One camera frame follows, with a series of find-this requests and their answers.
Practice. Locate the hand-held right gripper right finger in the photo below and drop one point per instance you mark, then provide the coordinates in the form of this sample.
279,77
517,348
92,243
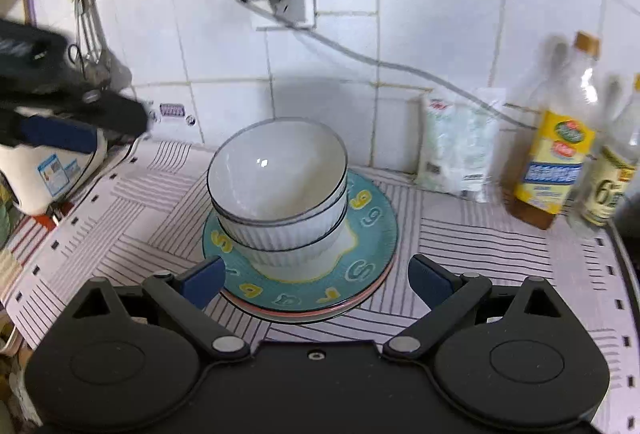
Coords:
430,276

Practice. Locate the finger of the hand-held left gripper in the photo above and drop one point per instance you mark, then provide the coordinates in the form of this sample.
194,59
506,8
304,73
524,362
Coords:
55,134
122,117

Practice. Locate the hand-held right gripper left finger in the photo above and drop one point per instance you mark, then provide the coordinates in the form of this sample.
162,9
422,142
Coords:
205,278

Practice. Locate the blue fried egg plate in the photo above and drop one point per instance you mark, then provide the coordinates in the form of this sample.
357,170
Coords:
370,254

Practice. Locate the white ribbed bowl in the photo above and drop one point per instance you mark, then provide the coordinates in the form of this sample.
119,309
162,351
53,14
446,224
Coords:
280,174
290,249

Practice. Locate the white rabbit print plate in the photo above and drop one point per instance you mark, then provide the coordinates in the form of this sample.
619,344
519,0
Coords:
310,316

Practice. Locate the white rice cooker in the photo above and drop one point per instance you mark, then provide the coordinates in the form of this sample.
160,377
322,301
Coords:
60,174

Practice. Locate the striped table mat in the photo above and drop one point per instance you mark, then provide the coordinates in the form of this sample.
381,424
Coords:
475,254

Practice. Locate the steel ladle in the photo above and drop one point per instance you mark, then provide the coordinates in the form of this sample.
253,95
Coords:
90,39

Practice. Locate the white salt bag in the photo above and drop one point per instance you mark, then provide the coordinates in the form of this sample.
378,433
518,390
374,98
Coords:
457,149

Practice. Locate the yellow label oil bottle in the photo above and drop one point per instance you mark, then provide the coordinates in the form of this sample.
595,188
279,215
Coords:
555,154

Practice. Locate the clear vinegar bottle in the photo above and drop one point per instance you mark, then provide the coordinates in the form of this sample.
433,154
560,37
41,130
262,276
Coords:
607,184

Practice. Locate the wall sticker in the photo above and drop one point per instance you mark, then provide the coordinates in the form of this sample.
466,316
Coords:
172,110

